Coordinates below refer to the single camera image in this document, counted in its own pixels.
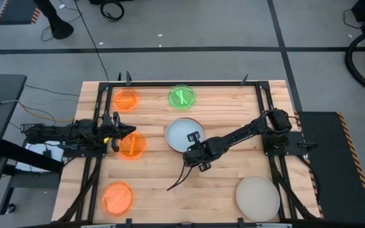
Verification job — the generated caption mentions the yellow floor cable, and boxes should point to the yellow floor cable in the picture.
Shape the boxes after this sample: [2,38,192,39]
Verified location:
[17,101,75,123]

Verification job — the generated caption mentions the small black hazard-striped mat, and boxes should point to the small black hazard-striped mat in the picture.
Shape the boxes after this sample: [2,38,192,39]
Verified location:
[0,0,41,25]

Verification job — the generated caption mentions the coiled black cable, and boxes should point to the coiled black cable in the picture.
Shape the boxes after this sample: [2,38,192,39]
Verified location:
[99,1,125,22]

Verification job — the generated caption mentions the translucent orange plastic plate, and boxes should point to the translucent orange plastic plate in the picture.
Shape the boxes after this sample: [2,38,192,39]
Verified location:
[101,181,135,217]
[118,131,147,160]
[112,88,139,112]

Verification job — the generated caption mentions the black desk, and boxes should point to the black desk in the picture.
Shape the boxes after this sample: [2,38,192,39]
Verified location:
[0,73,27,161]

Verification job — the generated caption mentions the long black floor cable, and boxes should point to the long black floor cable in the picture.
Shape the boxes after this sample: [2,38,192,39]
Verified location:
[74,0,110,82]

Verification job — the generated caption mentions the black metal table frame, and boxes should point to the black metal table frame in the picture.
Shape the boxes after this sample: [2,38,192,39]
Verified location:
[57,80,321,228]

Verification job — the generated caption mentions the black hazard-striped floor mat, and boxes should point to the black hazard-striped floor mat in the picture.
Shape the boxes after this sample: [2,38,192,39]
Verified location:
[293,110,365,224]

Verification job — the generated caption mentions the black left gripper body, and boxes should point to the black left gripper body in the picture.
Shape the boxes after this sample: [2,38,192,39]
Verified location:
[101,111,122,153]

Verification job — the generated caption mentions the black desk beam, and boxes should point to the black desk beam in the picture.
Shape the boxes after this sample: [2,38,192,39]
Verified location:
[0,139,65,174]

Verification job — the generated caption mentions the thick black hose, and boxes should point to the thick black hose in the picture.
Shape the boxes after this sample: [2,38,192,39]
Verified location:
[344,27,365,99]

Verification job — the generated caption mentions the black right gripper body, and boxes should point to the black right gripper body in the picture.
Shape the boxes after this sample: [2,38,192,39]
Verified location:
[182,130,217,173]

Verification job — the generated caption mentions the opaque red-orange plastic plate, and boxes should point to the opaque red-orange plastic plate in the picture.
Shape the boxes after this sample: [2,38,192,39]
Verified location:
[165,117,206,154]

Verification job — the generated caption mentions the beige plastic plate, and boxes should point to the beige plastic plate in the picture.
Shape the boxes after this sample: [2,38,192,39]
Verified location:
[235,175,281,222]

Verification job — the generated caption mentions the white box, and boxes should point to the white box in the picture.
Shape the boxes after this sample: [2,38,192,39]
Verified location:
[15,142,65,174]

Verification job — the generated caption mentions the person's leg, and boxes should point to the person's leg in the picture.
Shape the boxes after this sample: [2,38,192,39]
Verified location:
[33,0,75,41]

